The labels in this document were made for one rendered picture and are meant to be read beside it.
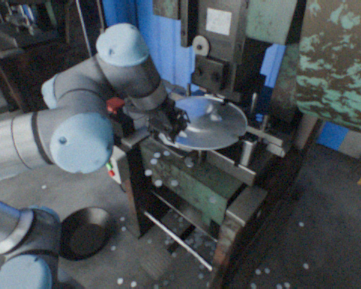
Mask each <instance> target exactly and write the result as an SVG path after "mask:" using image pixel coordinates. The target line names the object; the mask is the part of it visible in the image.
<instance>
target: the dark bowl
mask: <svg viewBox="0 0 361 289"><path fill-rule="evenodd" d="M113 233H114V220H113V218H112V217H111V215H110V214H109V213H108V212H107V211H106V210H105V209H103V208H99V207H85V208H81V209H79V210H76V211H74V212H73V213H71V214H70V215H68V216H66V218H64V219H63V221H61V233H60V246H59V256H60V257H61V258H63V259H65V260H70V261H80V260H86V259H89V258H90V257H93V256H95V255H96V254H97V253H99V252H100V251H102V249H104V248H105V246H106V245H107V244H108V243H109V241H110V240H111V237H112V235H113Z"/></svg>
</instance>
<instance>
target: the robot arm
mask: <svg viewBox="0 0 361 289"><path fill-rule="evenodd" d="M97 51H98V53H97V54H96V55H95V56H93V57H92V58H89V59H88V60H87V61H84V62H82V63H79V65H76V66H74V67H73V68H70V69H69V70H68V71H64V72H62V73H58V74H57V75H56V76H55V77H54V78H52V79H50V80H49V81H47V82H46V83H45V84H44V85H43V86H42V94H43V95H44V99H45V102H46V103H47V106H48V107H49V108H50V109H48V110H43V111H38V112H32V113H28V114H21V115H17V116H14V117H6V118H3V119H0V178H2V177H7V176H9V175H15V174H18V173H21V172H27V171H30V170H33V169H40V168H42V167H45V166H51V165H53V164H57V165H58V166H60V167H61V168H62V169H64V170H66V171H67V172H73V173H75V172H82V173H84V174H85V173H89V172H93V171H96V170H98V169H101V168H102V167H103V166H104V165H106V164H107V163H108V161H109V160H110V158H111V157H112V154H113V152H114V140H113V137H114V130H113V127H112V124H111V122H110V118H109V112H108V106H107V102H106V101H107V100H109V99H111V98H114V97H115V96H118V95H119V94H120V93H122V92H124V90H125V91H126V93H127V95H128V96H129V99H128V100H127V102H126V104H125V105H124V107H125V108H127V110H128V111H129V112H130V113H134V114H146V115H147V118H146V119H145V126H146V127H147V132H148V134H149V136H150V137H151V138H152V139H153V140H155V141H161V142H162V143H163V144H168V145H172V146H175V147H177V148H179V146H178V145H177V144H175V141H176V140H177V135H179V136H183V137H185V138H186V137H187V134H185V133H184V131H185V129H186V128H187V127H188V126H187V123H189V124H191V122H190V119H189V117H188V115H187V111H185V110H184V109H181V108H179V107H178V106H175V105H176V102H175V101H174V99H170V98H169V97H168V94H167V89H166V88H165V84H164V83H163V81H162V78H161V76H160V75H159V71H158V70H157V67H156V65H155V63H154V61H153V59H152V56H151V54H150V50H149V47H148V46H147V45H146V43H145V42H144V39H143V38H142V36H141V33H140V32H139V31H138V29H136V27H134V26H132V25H131V24H117V25H115V26H111V27H110V28H109V29H106V31H105V33H104V34H102V35H100V36H99V39H98V41H97ZM184 115H186V116H187V119H185V117H184ZM182 131H183V132H182ZM60 233H61V220H60V218H59V215H58V214H57V213H56V212H55V211H54V210H53V209H51V208H48V207H46V206H41V207H40V208H39V207H38V205H31V206H29V207H25V206H23V207H20V208H14V207H12V206H9V205H8V204H6V203H3V202H2V201H0V254H1V255H3V256H6V259H5V265H3V266H2V269H1V270H0V289H75V287H73V286H72V285H71V284H68V283H66V282H59V279H58V267H59V246H60Z"/></svg>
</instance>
